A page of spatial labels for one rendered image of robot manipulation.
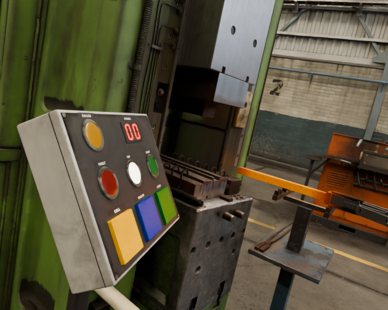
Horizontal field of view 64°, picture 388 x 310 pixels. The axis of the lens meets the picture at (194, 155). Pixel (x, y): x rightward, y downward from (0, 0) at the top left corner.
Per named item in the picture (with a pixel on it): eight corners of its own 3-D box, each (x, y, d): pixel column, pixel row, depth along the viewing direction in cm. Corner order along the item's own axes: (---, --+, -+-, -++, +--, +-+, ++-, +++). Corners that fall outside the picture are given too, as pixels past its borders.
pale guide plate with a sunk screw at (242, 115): (245, 128, 147) (254, 92, 144) (235, 127, 140) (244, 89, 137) (241, 127, 148) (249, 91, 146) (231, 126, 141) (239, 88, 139)
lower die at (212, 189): (223, 196, 124) (228, 176, 122) (191, 202, 108) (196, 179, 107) (152, 166, 149) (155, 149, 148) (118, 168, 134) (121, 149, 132)
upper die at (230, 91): (243, 108, 118) (249, 83, 117) (213, 101, 102) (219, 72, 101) (165, 93, 143) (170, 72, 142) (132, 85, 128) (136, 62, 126)
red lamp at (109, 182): (123, 196, 54) (127, 172, 54) (100, 199, 51) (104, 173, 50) (112, 190, 56) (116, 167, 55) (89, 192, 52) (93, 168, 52)
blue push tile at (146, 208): (163, 228, 66) (152, 195, 66) (150, 241, 59) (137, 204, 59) (156, 230, 67) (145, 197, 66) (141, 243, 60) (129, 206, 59)
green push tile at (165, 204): (177, 215, 76) (167, 185, 76) (167, 224, 68) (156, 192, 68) (170, 216, 77) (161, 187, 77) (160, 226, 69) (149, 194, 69)
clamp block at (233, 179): (239, 193, 133) (242, 179, 132) (228, 195, 127) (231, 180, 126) (216, 184, 140) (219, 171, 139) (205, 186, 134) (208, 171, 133)
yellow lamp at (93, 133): (108, 149, 54) (112, 125, 53) (84, 149, 50) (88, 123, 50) (98, 145, 56) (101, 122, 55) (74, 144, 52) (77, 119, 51)
